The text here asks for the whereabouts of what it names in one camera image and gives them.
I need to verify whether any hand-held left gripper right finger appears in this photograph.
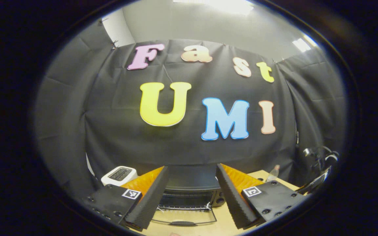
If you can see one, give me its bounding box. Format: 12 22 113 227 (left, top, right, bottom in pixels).
215 163 308 230

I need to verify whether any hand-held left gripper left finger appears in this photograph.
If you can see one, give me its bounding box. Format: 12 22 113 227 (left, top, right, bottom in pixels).
82 166 170 230

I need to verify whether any black electric oven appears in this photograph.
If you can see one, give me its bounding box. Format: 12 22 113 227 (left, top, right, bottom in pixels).
150 166 226 227

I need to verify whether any white toaster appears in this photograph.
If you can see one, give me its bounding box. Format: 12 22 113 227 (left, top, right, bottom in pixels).
101 166 138 187

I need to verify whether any clear plastic bottle red label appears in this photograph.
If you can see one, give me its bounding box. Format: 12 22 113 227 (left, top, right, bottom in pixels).
267 165 281 182

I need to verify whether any black backdrop cloth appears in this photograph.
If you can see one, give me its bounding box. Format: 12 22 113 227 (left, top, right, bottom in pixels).
35 20 347 200

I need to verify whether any ceiling light panel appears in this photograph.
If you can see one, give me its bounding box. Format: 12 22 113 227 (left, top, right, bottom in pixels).
173 0 255 15
292 34 318 53

